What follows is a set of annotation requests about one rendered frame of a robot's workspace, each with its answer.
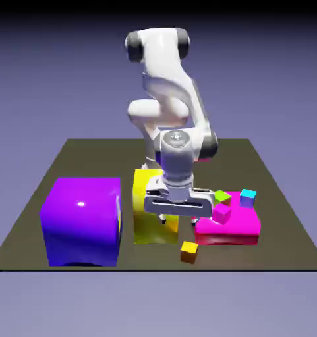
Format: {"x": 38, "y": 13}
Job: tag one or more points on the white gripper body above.
{"x": 178, "y": 208}

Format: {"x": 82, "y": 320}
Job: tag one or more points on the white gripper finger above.
{"x": 194, "y": 221}
{"x": 162, "y": 218}

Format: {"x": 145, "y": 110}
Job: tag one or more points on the large purple box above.
{"x": 81, "y": 221}

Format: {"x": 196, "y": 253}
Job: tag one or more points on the large magenta box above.
{"x": 234, "y": 226}

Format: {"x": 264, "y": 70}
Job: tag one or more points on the large yellow box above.
{"x": 153, "y": 229}

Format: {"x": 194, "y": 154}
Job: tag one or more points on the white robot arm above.
{"x": 168, "y": 79}

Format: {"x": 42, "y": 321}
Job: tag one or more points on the small green cube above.
{"x": 222, "y": 197}

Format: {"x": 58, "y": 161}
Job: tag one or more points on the small magenta cube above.
{"x": 221, "y": 214}

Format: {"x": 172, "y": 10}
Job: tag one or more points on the small orange cube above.
{"x": 189, "y": 252}

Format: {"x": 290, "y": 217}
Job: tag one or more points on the small cyan cube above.
{"x": 247, "y": 198}

